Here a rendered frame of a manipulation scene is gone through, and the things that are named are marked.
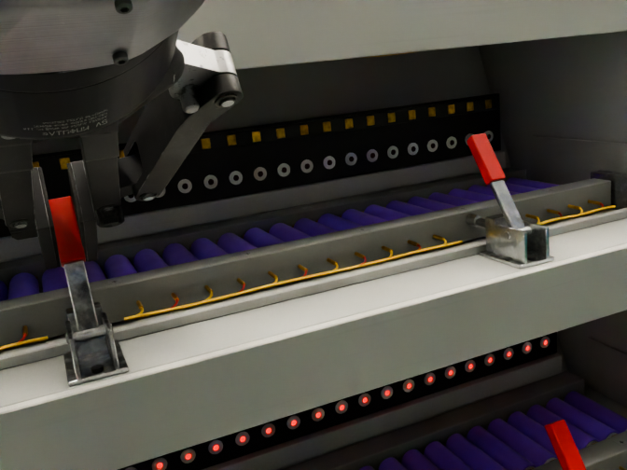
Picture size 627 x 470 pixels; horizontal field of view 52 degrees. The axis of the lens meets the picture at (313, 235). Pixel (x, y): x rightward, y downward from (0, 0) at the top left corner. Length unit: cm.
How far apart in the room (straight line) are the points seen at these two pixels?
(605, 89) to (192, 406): 42
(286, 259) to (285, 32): 14
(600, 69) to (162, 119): 41
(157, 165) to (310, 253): 17
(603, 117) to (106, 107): 48
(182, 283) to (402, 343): 13
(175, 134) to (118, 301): 16
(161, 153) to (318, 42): 17
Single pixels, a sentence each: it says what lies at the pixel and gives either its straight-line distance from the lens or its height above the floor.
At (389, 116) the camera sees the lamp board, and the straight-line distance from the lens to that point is 57.
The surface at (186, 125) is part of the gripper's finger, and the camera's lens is 25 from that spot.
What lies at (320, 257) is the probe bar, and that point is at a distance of 42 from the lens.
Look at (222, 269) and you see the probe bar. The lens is 40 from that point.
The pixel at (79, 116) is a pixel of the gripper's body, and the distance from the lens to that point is 17.
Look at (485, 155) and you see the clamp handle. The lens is 45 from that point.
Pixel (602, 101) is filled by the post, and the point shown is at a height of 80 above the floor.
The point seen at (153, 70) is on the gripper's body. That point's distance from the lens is 17.
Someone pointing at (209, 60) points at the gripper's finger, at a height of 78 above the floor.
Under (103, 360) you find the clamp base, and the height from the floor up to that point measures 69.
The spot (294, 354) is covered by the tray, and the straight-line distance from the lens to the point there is 35.
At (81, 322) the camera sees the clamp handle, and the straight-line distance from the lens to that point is 34.
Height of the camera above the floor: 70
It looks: 5 degrees up
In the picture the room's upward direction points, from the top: 14 degrees counter-clockwise
